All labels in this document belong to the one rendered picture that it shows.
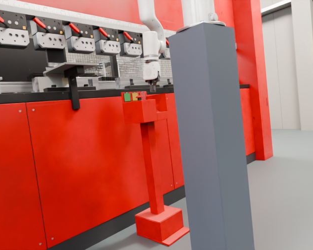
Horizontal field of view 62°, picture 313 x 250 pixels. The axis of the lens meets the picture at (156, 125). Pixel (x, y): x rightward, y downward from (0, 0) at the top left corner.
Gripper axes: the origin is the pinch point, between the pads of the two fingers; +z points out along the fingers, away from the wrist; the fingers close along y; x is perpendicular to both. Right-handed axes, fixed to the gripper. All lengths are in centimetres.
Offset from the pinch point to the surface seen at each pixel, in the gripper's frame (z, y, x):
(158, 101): 7.9, -0.4, 4.5
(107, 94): 1.9, -24.6, -14.4
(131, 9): -58, -40, 24
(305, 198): 79, 61, 80
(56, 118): 13, -25, -47
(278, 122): 77, -73, 449
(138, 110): 11.5, 2.8, -15.1
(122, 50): -28, -41, 15
